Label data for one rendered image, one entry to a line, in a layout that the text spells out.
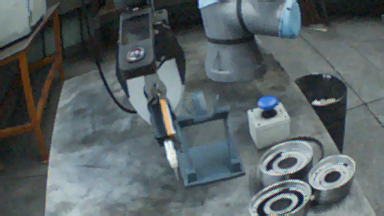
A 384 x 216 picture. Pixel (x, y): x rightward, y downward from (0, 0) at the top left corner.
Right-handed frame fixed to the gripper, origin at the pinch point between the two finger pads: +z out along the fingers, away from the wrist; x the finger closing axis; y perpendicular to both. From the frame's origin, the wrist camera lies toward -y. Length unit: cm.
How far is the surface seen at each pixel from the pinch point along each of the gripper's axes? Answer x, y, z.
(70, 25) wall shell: 114, 381, 72
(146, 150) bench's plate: 6.5, 18.3, 15.4
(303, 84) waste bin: -47, 124, 64
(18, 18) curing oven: 104, 190, 2
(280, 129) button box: -17.7, 11.5, 13.6
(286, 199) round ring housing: -15.4, -11.8, 12.8
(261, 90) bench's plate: -17.4, 35.5, 17.4
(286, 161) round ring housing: -17.2, 0.8, 13.8
